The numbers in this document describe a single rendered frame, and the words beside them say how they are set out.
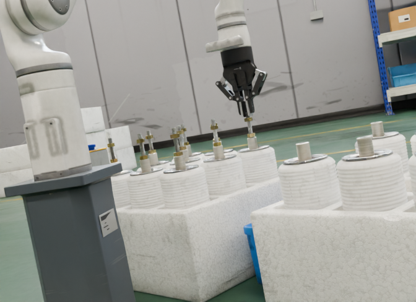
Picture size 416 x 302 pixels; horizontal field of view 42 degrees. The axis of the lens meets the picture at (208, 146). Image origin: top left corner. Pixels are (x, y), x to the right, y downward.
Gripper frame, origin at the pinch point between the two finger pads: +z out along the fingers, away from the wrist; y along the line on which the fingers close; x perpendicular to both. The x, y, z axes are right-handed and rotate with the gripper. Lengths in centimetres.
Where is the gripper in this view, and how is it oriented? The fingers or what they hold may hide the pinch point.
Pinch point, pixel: (246, 108)
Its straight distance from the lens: 128.5
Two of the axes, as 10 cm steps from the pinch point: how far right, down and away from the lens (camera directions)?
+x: -4.5, 1.4, -8.8
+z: 1.8, 9.8, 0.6
